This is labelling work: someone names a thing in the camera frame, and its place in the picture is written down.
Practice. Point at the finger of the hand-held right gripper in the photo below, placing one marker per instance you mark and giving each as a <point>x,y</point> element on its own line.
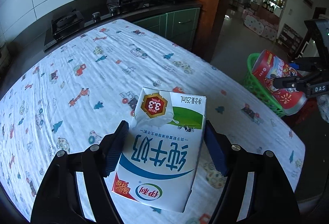
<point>285,82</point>
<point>295,64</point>

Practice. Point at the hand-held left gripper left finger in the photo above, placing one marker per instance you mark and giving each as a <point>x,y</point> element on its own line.
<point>115,148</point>

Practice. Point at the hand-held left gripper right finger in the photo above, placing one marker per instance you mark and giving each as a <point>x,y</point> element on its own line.
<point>216,148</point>

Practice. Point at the red printed can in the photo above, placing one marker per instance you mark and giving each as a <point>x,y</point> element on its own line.
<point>272,72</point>

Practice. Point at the green plastic mesh basket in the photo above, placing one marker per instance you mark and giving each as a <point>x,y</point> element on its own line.
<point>253,85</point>

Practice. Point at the white and green milk carton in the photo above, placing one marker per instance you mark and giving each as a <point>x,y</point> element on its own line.
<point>159,152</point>

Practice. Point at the low wooden shelf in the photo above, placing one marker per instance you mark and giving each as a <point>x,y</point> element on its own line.
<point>289,40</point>

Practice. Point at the pale plastic bag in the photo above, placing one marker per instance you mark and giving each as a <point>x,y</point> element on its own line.
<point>324,109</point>

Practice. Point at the pink dotted play fence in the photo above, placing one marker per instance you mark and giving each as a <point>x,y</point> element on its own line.
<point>259,26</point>

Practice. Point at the white printed tablecloth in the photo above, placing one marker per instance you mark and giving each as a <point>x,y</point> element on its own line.
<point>102,72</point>

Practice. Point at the green kitchen cabinet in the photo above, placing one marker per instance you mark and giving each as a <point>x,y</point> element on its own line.
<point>180,23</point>

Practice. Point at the black gas stove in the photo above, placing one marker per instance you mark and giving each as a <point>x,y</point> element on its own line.
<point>66,22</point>

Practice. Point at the wooden door frame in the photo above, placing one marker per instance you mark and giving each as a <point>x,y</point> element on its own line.
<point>221,8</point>

